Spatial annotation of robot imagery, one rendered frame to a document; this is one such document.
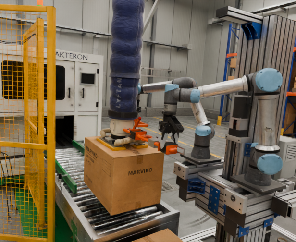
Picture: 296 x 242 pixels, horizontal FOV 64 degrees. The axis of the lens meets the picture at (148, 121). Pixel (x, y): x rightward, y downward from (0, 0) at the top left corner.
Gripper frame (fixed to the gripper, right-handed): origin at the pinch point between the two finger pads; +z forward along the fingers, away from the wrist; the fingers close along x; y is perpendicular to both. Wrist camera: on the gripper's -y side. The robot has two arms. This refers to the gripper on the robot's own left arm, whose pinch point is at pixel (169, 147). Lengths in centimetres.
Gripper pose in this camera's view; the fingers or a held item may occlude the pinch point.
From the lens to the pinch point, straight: 135.8
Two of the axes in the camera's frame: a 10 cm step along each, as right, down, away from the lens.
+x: -8.5, 0.3, -5.3
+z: -0.6, 9.9, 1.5
